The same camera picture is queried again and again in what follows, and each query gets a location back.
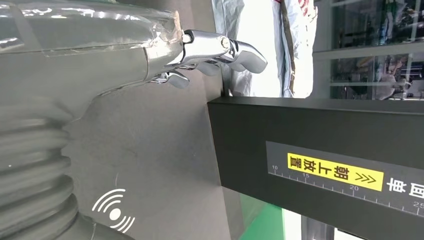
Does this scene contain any ruler label with yellow strip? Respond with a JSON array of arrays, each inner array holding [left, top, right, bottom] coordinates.
[[265, 141, 424, 218]]

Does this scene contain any aluminium conveyor frame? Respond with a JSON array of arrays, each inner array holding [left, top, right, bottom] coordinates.
[[282, 207, 335, 240]]

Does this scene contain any grey parcel with red print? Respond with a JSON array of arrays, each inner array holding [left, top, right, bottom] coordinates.
[[281, 0, 319, 99]]

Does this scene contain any green conveyor belt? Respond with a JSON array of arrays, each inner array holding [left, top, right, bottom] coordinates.
[[238, 193, 286, 240]]

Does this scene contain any black inbound machine column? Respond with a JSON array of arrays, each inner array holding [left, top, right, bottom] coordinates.
[[206, 96, 424, 240]]

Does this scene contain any grey parcel with brown seam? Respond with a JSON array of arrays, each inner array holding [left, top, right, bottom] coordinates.
[[211, 0, 286, 98]]

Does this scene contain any black scanning platform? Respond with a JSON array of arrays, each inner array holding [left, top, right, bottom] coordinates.
[[61, 0, 246, 240]]

